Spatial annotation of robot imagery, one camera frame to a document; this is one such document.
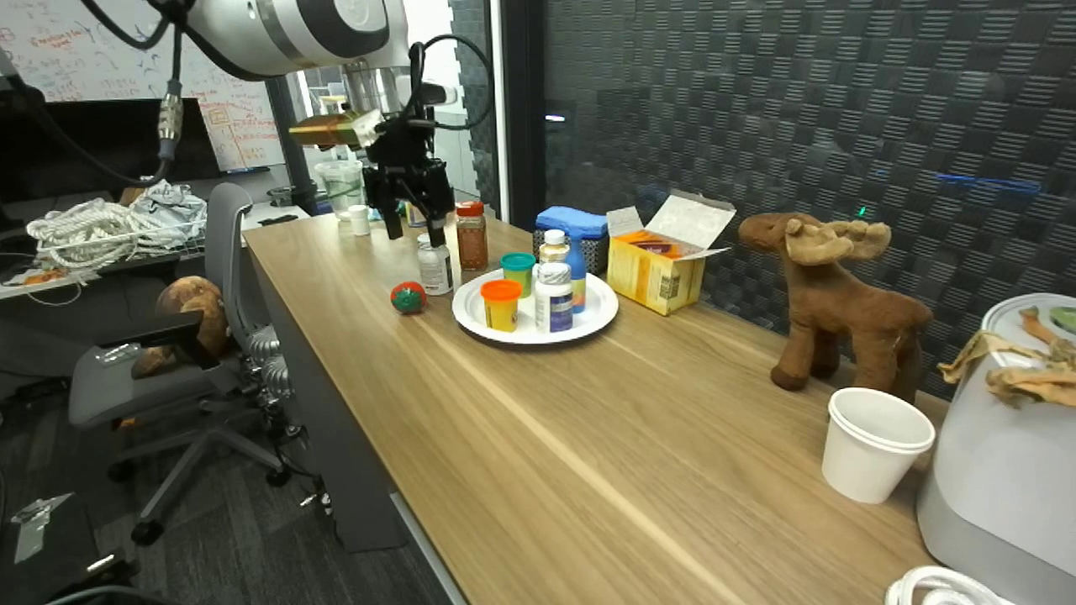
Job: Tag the grey office chair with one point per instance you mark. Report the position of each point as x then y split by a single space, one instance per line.
136 381

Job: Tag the blue sponge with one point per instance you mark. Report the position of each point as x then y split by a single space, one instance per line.
572 219

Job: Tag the brown moose plush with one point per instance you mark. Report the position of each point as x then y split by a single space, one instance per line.
841 306

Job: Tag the white paper cup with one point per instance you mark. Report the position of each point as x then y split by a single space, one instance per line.
868 448

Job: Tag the white paper scrap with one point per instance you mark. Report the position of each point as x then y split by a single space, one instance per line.
37 527

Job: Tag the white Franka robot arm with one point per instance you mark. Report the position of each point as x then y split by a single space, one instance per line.
304 30

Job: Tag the white paper plate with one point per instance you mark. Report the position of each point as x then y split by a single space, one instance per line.
600 311

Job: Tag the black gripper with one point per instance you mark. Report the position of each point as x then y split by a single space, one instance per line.
405 163

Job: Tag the red strawberry plush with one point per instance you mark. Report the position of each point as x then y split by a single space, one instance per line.
408 296

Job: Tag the brown teddy plush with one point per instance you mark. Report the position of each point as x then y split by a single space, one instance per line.
195 306

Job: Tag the blue glue bottle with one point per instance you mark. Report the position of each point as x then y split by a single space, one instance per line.
581 286

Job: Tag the yellow tub orange lid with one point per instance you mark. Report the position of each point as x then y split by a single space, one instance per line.
503 305

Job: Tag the yellowish wrist camera box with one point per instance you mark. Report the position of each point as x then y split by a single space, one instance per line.
334 130

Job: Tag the open yellow cardboard box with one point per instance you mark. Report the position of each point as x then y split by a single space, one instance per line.
659 275

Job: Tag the small white bottle blue label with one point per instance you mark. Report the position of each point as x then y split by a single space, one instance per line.
553 305

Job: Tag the orange cap spice jar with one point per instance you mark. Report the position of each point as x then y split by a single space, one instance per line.
472 238

